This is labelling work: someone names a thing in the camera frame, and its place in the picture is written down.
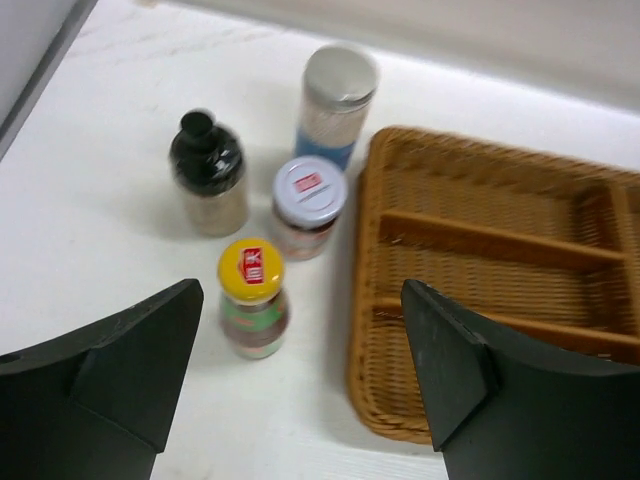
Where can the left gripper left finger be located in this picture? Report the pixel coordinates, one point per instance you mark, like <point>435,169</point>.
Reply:
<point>99,402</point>

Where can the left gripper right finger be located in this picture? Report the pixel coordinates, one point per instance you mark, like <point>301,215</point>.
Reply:
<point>503,405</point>

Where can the yellow cap sauce bottle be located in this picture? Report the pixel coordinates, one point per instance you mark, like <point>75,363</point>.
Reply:
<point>254,306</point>

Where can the wicker divided tray basket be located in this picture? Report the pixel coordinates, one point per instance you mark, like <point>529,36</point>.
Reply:
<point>545,244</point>

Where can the black cap pepper shaker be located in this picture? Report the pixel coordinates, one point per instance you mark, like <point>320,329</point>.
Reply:
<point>209,168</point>

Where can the white lid chili jar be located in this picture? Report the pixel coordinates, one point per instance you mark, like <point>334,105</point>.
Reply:
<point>308,196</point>

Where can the left aluminium table rail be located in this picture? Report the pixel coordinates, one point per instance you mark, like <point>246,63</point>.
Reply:
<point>35,36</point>

